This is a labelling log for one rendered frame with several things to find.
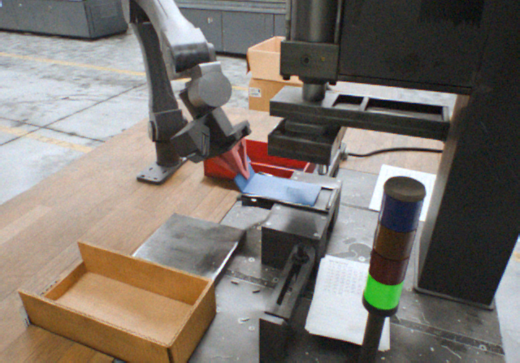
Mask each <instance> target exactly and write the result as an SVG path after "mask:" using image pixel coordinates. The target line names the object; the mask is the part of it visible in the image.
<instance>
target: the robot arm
mask: <svg viewBox="0 0 520 363"><path fill-rule="evenodd" d="M122 8H123V14H124V18H125V20H126V22H127V23H128V24H131V26H132V28H133V32H134V35H135V36H136V39H137V41H138V44H139V46H140V47H141V52H142V57H143V61H144V65H145V74H146V79H147V83H148V89H149V105H148V107H149V111H148V112H149V128H148V136H149V138H150V139H151V140H152V142H154V144H155V151H156V158H155V161H154V162H153V163H151V164H150V165H149V166H147V167H146V168H144V169H143V170H142V171H141V172H140V173H139V174H138V175H136V180H137V181H141V182H144V183H149V184H156V185H160V184H162V183H163V182H164V181H166V180H167V179H168V178H169V177H171V176H172V175H174V174H175V173H176V171H177V170H178V169H180V168H181V167H182V166H183V165H184V164H185V163H186V162H187V161H188V160H189V161H191V162H194V163H196V164H197V163H199V162H204V161H205V160H208V159H210V158H211V160H212V161H213V162H215V163H218V164H219V165H220V166H223V167H225V168H226V169H228V170H230V171H231V173H233V174H234V175H237V174H238V173H240V174H241V175H242V176H243V177H244V178H245V179H248V178H249V168H248V163H247V156H246V139H245V137H246V136H249V135H250V134H251V133H252V130H251V129H250V126H251V125H250V123H249V120H248V119H246V120H245V121H242V122H240V123H237V124H235V125H232V123H231V122H230V120H229V118H228V117H227V115H226V113H225V112H224V110H223V108H222V106H224V105H226V103H227V102H228V101H229V99H230V97H231V95H232V86H231V83H230V80H229V79H228V78H227V77H226V76H225V75H224V74H223V71H222V67H221V63H220V62H217V58H216V53H215V49H214V47H213V45H212V44H211V43H207V41H206V39H205V38H204V36H203V35H202V32H201V31H200V28H195V27H194V26H193V24H192V23H190V22H189V21H187V20H186V19H185V18H184V17H183V15H182V14H181V13H180V11H179V9H178V7H177V5H176V4H175V2H174V1H173V0H122ZM143 22H151V23H146V24H143ZM184 78H190V79H191V80H190V81H188V82H186V83H184V88H183V89H181V90H180V93H178V95H179V97H180V99H181V101H182V102H183V104H184V106H185V108H186V109H187V111H188V112H189V114H190V115H191V117H192V120H191V121H189V122H188V120H187V117H186V115H183V112H182V109H180V108H179V104H178V101H177V99H176V96H175V94H174V91H173V88H172V84H171V82H172V81H174V80H180V79H184ZM237 151H238V153H237ZM238 154H240V155H238ZM243 167H244V168H243Z"/></svg>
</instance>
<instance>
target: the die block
mask: <svg viewBox="0 0 520 363"><path fill-rule="evenodd" d="M341 190H342V186H341V188H340V192H339V195H338V197H337V200H336V203H335V206H334V208H333V211H332V212H331V217H330V219H328V222H327V225H326V228H325V231H324V233H323V236H322V239H321V242H320V244H313V243H310V242H305V241H301V240H295V238H292V237H288V236H282V235H277V234H274V233H270V232H267V231H262V265H265V266H271V267H274V268H277V269H281V270H284V267H285V266H286V264H287V261H288V259H289V256H290V254H291V252H292V250H293V248H294V245H297V244H300V243H302V244H305V245H310V246H312V247H313V248H314V249H315V258H314V266H313V269H312V271H311V273H310V277H311V278H315V279H316V277H317V275H318V272H319V267H320V262H321V258H323V256H324V251H325V244H326V234H327V231H333V229H334V227H335V225H336V220H337V218H338V214H339V210H340V198H341Z"/></svg>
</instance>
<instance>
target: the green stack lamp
mask: <svg viewBox="0 0 520 363"><path fill-rule="evenodd" d="M402 285H403V282H402V283H400V284H397V285H393V286H390V285H385V284H382V283H378V282H376V281H375V280H374V279H372V278H371V276H370V274H369V272H367V276H366V286H365V291H364V296H365V298H366V300H367V301H368V302H369V303H370V304H371V305H373V306H374V307H377V308H379V309H392V308H394V307H396V306H397V305H398V302H399V299H400V295H401V289H402Z"/></svg>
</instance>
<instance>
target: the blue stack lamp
mask: <svg viewBox="0 0 520 363"><path fill-rule="evenodd" d="M423 202H424V199H423V200H421V201H417V202H406V201H398V200H396V199H394V198H391V197H390V196H388V194H387V193H386V192H385V191H384V190H383V195H382V201H381V206H380V210H379V221H380V222H381V223H382V224H383V225H384V226H385V227H387V228H389V229H391V230H394V231H403V232H406V231H413V230H415V229H416V228H417V227H418V222H419V217H420V215H421V212H422V207H423Z"/></svg>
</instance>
